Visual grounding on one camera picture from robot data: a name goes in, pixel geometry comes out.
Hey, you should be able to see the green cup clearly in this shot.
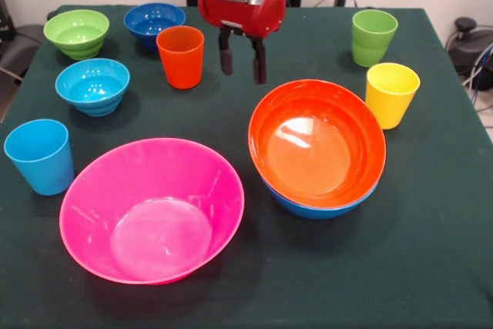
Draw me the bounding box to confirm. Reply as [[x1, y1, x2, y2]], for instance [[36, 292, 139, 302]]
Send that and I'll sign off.
[[351, 8, 399, 68]]

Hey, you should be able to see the dark green tablecloth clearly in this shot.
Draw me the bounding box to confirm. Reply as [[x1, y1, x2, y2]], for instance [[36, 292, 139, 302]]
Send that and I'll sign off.
[[0, 4, 493, 329]]

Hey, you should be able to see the yellow cup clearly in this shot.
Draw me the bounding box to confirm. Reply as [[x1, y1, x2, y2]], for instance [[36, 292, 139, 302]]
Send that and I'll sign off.
[[364, 62, 421, 130]]

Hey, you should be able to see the light blue ribbed bowl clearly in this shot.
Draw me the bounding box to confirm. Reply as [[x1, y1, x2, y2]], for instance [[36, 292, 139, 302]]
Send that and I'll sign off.
[[55, 58, 131, 118]]

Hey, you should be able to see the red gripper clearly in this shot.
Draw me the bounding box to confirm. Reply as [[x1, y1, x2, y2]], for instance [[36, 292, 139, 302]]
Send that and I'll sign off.
[[196, 0, 287, 85]]

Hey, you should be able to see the green ribbed bowl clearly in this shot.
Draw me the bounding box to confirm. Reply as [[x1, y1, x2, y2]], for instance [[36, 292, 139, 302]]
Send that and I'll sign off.
[[42, 8, 110, 61]]

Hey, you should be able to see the light blue cup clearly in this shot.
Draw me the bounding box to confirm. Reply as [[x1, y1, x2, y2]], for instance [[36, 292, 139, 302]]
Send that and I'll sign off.
[[3, 119, 75, 196]]

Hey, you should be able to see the large pink bowl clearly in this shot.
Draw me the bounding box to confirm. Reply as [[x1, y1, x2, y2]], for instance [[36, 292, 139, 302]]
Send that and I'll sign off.
[[59, 136, 246, 286]]

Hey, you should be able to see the dark blue ribbed bowl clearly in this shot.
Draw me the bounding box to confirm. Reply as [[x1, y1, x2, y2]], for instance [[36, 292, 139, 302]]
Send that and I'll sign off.
[[122, 2, 187, 51]]

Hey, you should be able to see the large orange bowl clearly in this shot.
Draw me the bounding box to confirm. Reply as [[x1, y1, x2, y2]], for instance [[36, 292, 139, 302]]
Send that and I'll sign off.
[[247, 79, 387, 209]]

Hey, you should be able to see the large blue bowl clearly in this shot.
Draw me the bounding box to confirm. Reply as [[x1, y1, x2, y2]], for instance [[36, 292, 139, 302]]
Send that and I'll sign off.
[[261, 174, 381, 221]]

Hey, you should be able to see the orange cup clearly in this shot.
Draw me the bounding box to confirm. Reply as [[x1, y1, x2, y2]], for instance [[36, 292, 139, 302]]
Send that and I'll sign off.
[[156, 25, 205, 90]]

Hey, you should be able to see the bundle of floor cables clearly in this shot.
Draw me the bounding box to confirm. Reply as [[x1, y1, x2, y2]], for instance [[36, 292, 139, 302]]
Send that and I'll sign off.
[[461, 42, 493, 129]]

